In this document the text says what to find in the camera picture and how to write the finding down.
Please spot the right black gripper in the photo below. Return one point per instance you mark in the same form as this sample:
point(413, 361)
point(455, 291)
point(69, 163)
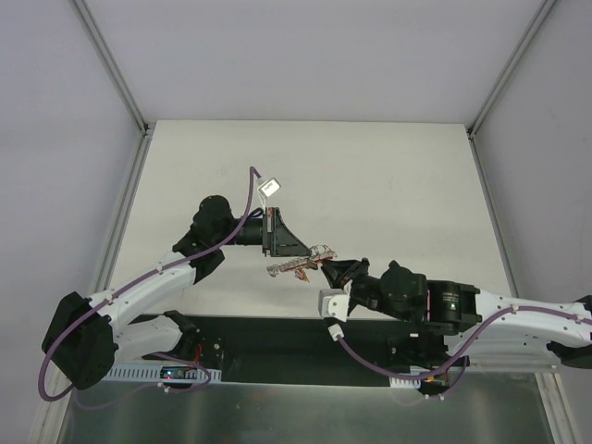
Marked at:
point(356, 282)

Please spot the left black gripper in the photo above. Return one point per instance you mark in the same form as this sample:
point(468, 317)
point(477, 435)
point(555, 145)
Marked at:
point(267, 231)

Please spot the red handled key organizer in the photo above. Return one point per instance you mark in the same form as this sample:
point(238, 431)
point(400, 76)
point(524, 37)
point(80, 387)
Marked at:
point(299, 265)

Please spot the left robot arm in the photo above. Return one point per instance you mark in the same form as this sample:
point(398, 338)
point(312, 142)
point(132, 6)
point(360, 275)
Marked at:
point(89, 335)

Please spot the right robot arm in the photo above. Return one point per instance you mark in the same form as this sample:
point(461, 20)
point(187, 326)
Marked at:
point(450, 319)

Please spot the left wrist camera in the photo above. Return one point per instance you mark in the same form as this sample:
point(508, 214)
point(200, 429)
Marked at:
point(265, 188)

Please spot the right white cable duct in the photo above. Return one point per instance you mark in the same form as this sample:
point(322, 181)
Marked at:
point(404, 383)

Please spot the white cable duct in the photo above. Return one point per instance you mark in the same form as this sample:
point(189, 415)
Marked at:
point(404, 383)
point(161, 373)

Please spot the left white cable duct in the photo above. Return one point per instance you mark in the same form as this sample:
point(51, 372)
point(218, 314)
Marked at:
point(161, 373)

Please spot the left aluminium frame post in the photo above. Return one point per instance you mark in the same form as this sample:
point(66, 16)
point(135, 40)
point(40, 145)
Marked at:
point(109, 63)

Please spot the aluminium frame post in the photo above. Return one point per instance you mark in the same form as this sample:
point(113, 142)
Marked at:
point(109, 63)
point(514, 61)

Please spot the right aluminium frame post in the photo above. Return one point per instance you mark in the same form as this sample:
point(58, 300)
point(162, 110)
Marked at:
point(514, 61)

